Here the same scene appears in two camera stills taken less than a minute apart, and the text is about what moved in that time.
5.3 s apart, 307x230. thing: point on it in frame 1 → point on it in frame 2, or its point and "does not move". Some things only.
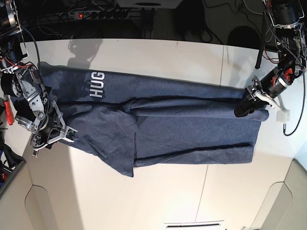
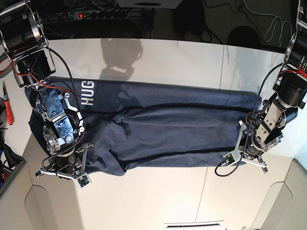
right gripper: [263, 93] → [250, 152]
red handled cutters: [9, 109] does not move
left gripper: [51, 128] → [69, 165]
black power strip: [102, 15] does not move
